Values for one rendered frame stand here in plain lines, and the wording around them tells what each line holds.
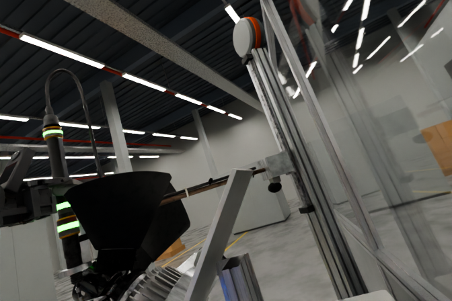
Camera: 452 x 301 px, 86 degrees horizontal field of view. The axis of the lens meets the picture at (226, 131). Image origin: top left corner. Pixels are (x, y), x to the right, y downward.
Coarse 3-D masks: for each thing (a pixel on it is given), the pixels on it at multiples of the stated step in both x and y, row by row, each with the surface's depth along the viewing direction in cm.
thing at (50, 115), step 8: (48, 112) 66; (48, 120) 65; (56, 120) 66; (64, 240) 58; (72, 240) 58; (64, 248) 57; (72, 248) 57; (80, 248) 59; (64, 256) 57; (72, 256) 57; (80, 256) 58; (72, 264) 56; (80, 264) 57; (80, 272) 57; (72, 280) 56; (80, 280) 56
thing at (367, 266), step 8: (344, 232) 132; (352, 240) 114; (352, 248) 125; (360, 248) 103; (360, 256) 111; (368, 256) 92; (360, 264) 121; (368, 264) 99; (376, 264) 83; (368, 272) 106; (376, 272) 89; (368, 280) 115; (376, 280) 95; (392, 280) 70; (368, 288) 126; (376, 288) 102; (384, 288) 86; (392, 288) 74; (400, 288) 65; (400, 296) 68; (408, 296) 60
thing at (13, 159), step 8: (16, 152) 54; (24, 152) 54; (32, 152) 56; (16, 160) 53; (24, 160) 53; (8, 168) 52; (16, 168) 51; (24, 168) 52; (0, 176) 51; (8, 176) 50; (16, 176) 50; (24, 176) 52; (0, 184) 49; (8, 184) 48; (16, 184) 50; (8, 192) 48; (16, 192) 49
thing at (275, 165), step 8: (280, 152) 88; (288, 152) 86; (264, 160) 81; (272, 160) 81; (280, 160) 82; (288, 160) 83; (272, 168) 80; (280, 168) 81; (288, 168) 82; (264, 176) 84; (272, 176) 79
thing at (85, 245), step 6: (84, 234) 59; (84, 240) 58; (84, 246) 58; (90, 246) 60; (84, 252) 58; (90, 252) 59; (84, 258) 58; (90, 258) 58; (84, 264) 56; (90, 264) 58; (66, 270) 55; (72, 270) 55; (78, 270) 55; (60, 276) 54; (66, 276) 54
